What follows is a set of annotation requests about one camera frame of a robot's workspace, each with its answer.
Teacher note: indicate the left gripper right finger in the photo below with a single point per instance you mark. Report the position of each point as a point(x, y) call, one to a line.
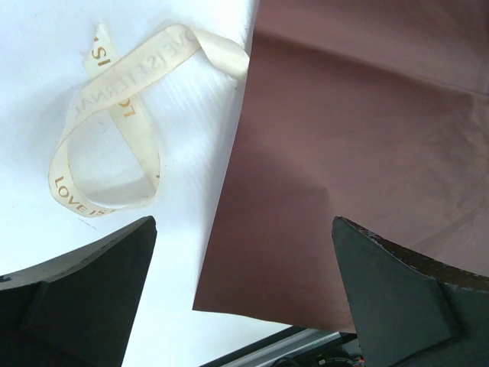
point(409, 309)

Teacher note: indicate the cream printed ribbon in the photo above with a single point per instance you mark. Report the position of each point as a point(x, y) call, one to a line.
point(115, 85)

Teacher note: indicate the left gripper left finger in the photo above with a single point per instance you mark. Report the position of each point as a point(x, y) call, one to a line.
point(77, 309)

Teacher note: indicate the dark red wrapping paper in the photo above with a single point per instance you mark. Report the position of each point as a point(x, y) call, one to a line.
point(372, 110)

